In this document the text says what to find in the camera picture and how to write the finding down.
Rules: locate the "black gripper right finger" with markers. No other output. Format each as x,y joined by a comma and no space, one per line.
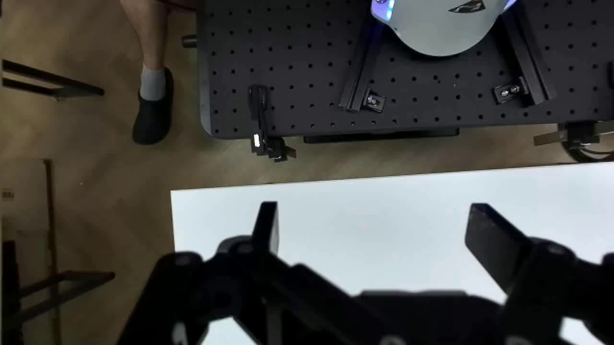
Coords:
543,275

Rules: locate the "black perforated breadboard table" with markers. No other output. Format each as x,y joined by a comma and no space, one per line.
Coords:
307,69

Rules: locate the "black shoe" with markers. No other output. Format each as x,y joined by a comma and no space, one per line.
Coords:
152,121

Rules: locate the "small black corner bracket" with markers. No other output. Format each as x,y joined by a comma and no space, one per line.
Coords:
372,102
508,92

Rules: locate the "grey sock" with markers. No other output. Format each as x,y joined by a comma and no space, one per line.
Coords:
152,83

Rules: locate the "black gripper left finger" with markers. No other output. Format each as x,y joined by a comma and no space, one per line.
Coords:
251,280

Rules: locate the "black metal stand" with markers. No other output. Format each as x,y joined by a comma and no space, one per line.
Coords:
11,299

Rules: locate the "black table clamp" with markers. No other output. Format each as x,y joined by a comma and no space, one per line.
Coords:
257,115

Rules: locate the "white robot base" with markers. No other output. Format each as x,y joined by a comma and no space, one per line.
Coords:
441,25

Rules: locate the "black mounting rail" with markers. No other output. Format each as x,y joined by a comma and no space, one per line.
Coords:
357,77
528,58

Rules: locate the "person's bare leg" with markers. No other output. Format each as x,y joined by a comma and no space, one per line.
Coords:
152,31

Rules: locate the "black metal frame bar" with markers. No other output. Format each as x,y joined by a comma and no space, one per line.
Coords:
50,81

